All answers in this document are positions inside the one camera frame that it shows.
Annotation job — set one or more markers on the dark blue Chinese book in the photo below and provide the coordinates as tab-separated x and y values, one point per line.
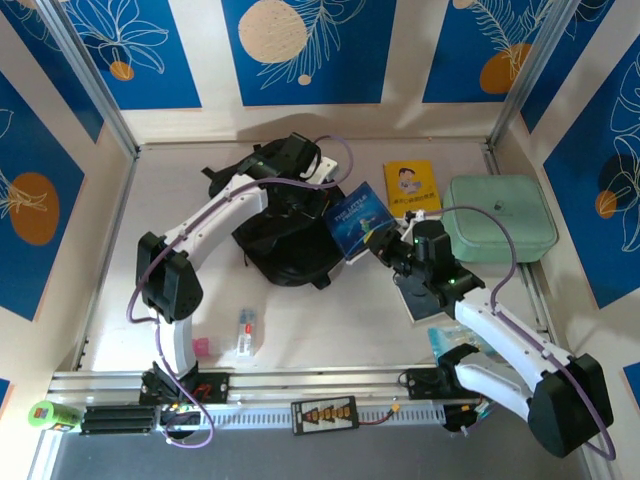
417	301

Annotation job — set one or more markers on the mint green pencil case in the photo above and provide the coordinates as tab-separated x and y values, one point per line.
520	225

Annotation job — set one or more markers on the pink eraser pack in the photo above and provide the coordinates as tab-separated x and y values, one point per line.
201	346

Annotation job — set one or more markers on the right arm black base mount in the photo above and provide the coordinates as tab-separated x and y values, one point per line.
420	382

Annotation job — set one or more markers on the green can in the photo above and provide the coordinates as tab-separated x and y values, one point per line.
52	415

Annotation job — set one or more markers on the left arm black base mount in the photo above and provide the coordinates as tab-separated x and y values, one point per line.
215	387

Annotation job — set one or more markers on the aluminium frame post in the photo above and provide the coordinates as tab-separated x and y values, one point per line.
92	75
531	75

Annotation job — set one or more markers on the clear packaged pen set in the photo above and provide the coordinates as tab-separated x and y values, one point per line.
246	332

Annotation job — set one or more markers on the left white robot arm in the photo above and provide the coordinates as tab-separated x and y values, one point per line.
225	210

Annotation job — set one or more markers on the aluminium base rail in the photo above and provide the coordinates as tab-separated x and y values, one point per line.
310	382

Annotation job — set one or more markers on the yellow cartoon cover book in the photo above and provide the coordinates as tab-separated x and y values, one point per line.
412	187

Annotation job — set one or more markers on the black charger board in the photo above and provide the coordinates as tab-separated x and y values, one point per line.
325	415

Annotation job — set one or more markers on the black ribbed block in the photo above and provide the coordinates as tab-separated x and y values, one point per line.
117	420

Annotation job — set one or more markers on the light blue tissue packet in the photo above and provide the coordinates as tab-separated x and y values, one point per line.
445	340

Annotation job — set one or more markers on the blue Little Prince book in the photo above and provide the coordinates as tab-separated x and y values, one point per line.
357	220

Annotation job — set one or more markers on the black fabric backpack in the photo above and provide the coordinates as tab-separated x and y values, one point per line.
290	250

